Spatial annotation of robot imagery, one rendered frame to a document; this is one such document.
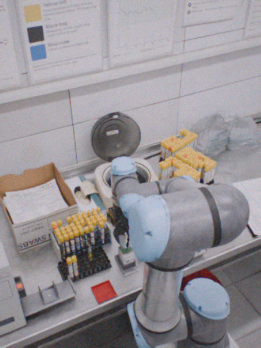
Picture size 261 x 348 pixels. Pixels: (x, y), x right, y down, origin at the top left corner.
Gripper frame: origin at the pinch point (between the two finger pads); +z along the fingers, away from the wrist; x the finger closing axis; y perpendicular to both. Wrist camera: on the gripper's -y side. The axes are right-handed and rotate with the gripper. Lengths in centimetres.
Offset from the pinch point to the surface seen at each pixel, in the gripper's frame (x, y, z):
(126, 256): 0.9, -1.2, 2.9
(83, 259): 13.7, 7.3, 7.5
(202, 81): -65, 60, -21
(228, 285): -76, 27, 97
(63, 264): 20.6, 8.4, 7.7
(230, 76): -80, 61, -20
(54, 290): 26.5, -2.3, 5.3
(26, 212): 26.8, 35.3, 3.6
